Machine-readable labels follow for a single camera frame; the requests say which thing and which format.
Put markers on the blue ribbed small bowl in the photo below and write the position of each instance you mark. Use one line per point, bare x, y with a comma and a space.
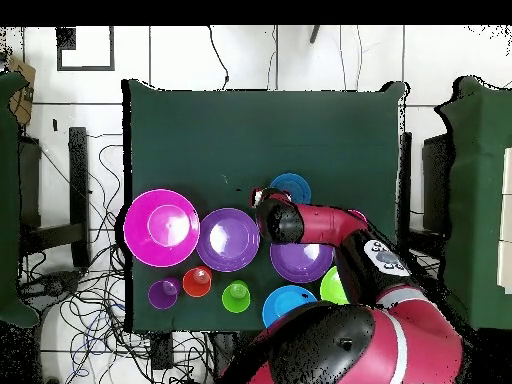
296, 184

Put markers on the purple plastic bowl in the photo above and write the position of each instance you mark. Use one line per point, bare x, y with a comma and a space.
300, 264
228, 248

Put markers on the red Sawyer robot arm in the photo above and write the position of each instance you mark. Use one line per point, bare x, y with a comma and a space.
420, 340

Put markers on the dark green tablecloth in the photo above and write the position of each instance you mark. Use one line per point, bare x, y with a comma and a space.
260, 132

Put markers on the red plastic bowl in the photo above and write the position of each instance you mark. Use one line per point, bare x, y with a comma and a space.
359, 215

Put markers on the green plastic bowl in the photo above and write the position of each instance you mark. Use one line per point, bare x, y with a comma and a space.
332, 288

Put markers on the blue deep plastic bowl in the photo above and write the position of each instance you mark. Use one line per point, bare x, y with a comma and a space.
280, 304

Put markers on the green plastic cup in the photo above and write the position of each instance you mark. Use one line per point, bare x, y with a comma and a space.
234, 304

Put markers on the orange plastic cup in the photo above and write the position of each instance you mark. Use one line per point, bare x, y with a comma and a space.
192, 286

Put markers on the black upright bar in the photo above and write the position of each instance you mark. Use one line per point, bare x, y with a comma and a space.
404, 180

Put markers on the pink plastic bowl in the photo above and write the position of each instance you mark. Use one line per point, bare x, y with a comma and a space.
160, 240

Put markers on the purple plastic cup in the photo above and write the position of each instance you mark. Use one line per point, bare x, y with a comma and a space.
160, 298

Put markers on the black box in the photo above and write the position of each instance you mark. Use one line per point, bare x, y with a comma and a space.
436, 180

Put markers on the dark short rod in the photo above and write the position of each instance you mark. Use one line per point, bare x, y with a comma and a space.
314, 34

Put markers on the black power strip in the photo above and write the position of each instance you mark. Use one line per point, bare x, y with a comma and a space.
162, 350

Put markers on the green cloth covered table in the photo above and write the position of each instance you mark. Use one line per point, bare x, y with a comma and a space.
8, 200
480, 200

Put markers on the black metal stand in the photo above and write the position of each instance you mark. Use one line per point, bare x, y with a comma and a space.
78, 180

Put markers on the black cabinet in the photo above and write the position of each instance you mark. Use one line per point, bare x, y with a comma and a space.
30, 180

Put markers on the brown cardboard box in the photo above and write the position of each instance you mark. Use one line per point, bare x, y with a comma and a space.
22, 100

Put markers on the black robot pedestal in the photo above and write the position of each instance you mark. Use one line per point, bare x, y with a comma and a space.
224, 348

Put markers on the black square floor frame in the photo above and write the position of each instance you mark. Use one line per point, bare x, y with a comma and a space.
85, 68

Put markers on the dark pedestal leg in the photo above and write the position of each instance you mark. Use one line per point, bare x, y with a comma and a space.
52, 282

